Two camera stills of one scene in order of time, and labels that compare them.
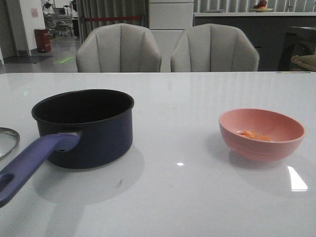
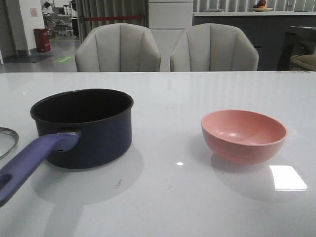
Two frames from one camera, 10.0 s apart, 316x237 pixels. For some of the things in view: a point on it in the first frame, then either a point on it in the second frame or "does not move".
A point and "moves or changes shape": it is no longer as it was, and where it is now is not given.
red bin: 43,40 does not move
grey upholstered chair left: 118,48 does not move
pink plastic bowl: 258,135 moves or changes shape
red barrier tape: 112,18 does not move
